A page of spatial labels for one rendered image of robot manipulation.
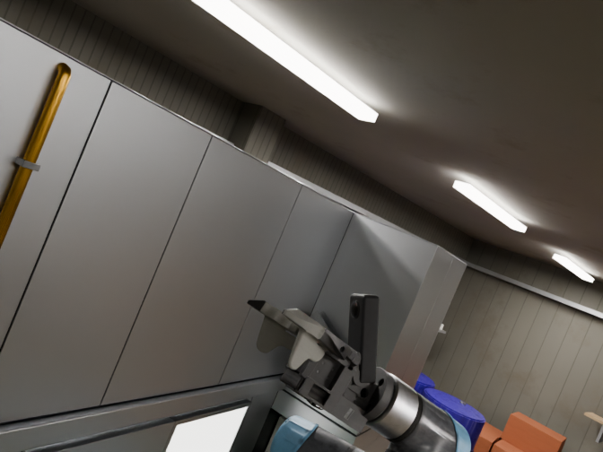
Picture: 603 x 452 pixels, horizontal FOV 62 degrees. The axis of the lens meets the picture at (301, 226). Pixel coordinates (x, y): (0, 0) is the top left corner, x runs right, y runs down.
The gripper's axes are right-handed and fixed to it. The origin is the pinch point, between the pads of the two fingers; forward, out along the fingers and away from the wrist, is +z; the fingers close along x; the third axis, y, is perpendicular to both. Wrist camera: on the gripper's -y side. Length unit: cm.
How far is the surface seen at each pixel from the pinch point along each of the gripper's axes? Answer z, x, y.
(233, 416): -50, 121, 27
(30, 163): 38, 36, 0
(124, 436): -13, 84, 41
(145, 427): -18, 90, 38
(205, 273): -5, 82, -6
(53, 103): 41, 34, -10
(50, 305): 21, 55, 20
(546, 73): -56, 61, -119
